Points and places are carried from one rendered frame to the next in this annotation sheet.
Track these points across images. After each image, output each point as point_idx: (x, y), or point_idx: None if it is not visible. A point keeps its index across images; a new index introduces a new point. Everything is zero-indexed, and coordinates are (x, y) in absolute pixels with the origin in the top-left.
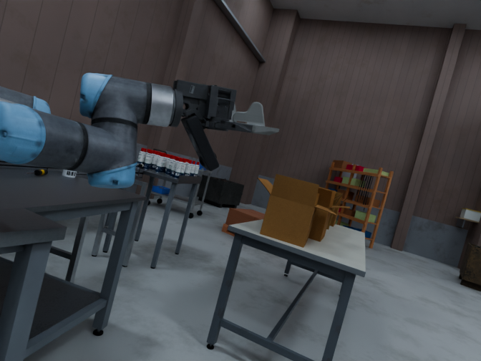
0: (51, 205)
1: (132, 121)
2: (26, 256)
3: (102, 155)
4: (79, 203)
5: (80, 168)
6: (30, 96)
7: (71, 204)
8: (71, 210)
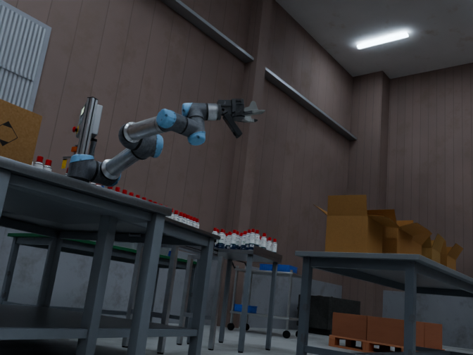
0: None
1: (201, 116)
2: (153, 223)
3: (193, 126)
4: (173, 220)
5: (186, 131)
6: None
7: (169, 218)
8: (168, 227)
